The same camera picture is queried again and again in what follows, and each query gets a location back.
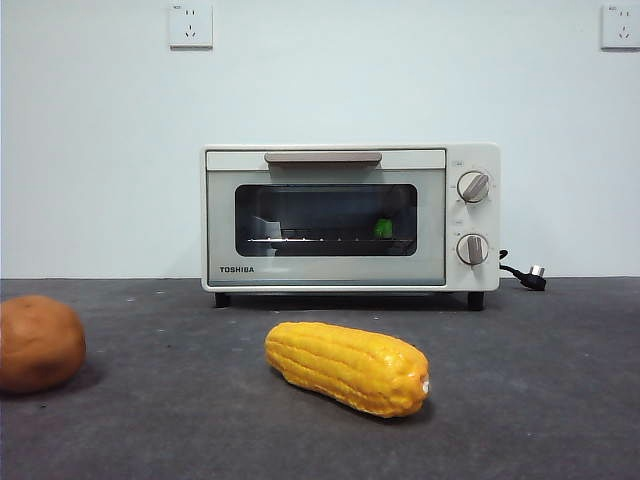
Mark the purple eggplant with green stem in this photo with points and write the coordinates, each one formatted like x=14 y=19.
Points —
x=383 y=229

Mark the beige oven knob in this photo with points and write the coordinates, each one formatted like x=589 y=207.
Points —
x=472 y=249
x=474 y=187

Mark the white Toshiba toaster oven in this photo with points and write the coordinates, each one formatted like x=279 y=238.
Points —
x=480 y=155

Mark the yellow corn cob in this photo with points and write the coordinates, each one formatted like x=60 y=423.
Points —
x=345 y=367

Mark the brown potato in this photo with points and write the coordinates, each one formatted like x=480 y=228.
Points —
x=40 y=345

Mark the white wall socket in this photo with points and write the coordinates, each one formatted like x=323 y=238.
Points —
x=621 y=27
x=191 y=25

